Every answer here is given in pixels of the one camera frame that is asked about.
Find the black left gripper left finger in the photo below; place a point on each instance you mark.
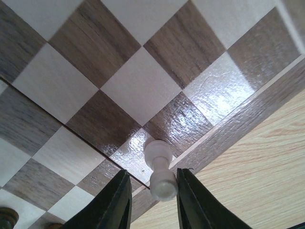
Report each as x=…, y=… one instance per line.
x=110, y=209

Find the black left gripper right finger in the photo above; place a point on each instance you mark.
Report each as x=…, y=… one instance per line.
x=199, y=209

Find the white piece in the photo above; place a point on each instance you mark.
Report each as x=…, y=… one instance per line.
x=163, y=183

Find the dark chess pieces group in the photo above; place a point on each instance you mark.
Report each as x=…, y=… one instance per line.
x=9, y=218

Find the wooden chess board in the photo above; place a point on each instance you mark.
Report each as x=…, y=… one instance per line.
x=86, y=84

